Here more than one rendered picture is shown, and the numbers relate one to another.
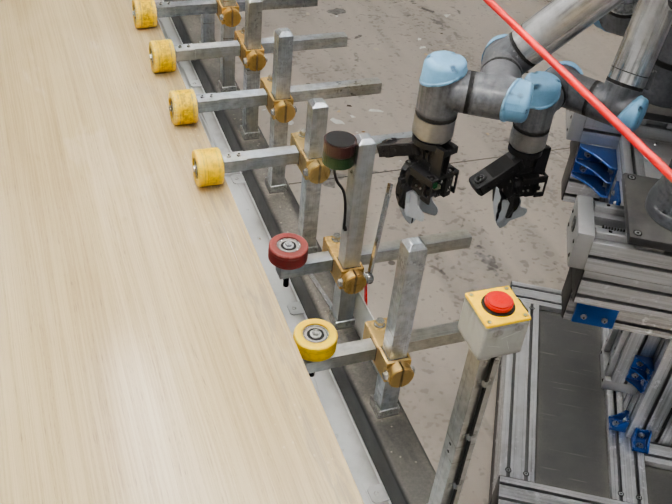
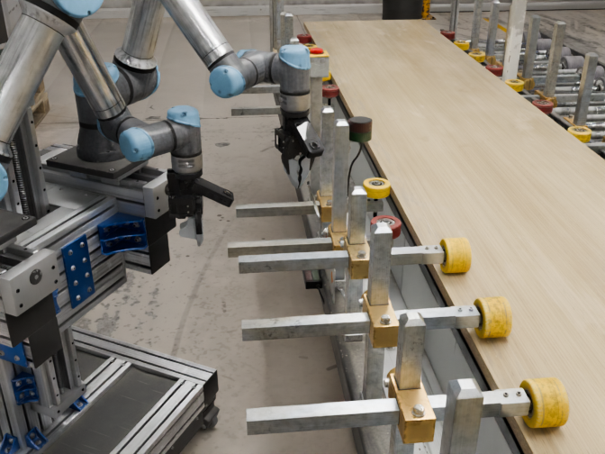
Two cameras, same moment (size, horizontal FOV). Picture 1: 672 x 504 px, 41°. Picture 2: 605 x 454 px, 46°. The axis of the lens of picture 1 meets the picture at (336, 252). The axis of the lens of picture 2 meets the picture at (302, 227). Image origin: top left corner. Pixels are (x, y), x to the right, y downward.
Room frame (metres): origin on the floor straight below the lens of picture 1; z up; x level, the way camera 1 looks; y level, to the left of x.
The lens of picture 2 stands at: (3.02, 0.39, 1.74)
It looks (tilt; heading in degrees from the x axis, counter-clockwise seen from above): 27 degrees down; 198
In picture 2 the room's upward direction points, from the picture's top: straight up
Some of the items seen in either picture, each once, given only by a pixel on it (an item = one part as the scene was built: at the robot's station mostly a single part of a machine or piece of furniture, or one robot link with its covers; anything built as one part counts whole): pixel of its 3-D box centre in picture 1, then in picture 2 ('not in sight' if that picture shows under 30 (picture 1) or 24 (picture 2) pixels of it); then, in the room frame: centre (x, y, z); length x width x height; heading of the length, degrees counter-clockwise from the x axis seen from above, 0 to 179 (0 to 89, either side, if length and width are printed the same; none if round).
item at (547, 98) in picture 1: (537, 102); (183, 131); (1.59, -0.37, 1.18); 0.09 x 0.08 x 0.11; 150
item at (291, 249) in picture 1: (287, 264); (384, 239); (1.39, 0.10, 0.85); 0.08 x 0.08 x 0.11
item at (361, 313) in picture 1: (359, 312); (327, 262); (1.38, -0.06, 0.75); 0.26 x 0.01 x 0.10; 24
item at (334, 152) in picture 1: (339, 144); (360, 124); (1.38, 0.02, 1.16); 0.06 x 0.06 x 0.02
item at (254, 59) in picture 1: (249, 50); (409, 402); (2.10, 0.28, 0.95); 0.13 x 0.06 x 0.05; 24
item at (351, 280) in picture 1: (342, 264); (340, 240); (1.42, -0.02, 0.85); 0.13 x 0.06 x 0.05; 24
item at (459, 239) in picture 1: (376, 253); (311, 246); (1.47, -0.09, 0.84); 0.43 x 0.03 x 0.04; 114
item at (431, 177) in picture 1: (429, 164); (293, 131); (1.39, -0.15, 1.13); 0.09 x 0.08 x 0.12; 44
